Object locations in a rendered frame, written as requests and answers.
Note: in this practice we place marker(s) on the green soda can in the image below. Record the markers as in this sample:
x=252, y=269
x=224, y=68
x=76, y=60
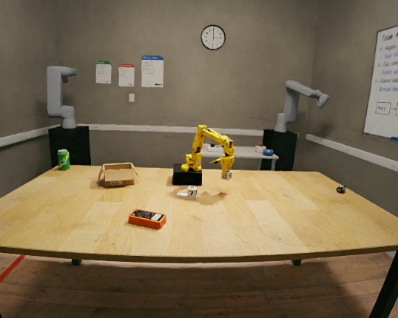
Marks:
x=63, y=160

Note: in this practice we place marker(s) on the orange digital multimeter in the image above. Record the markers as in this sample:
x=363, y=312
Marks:
x=147, y=218

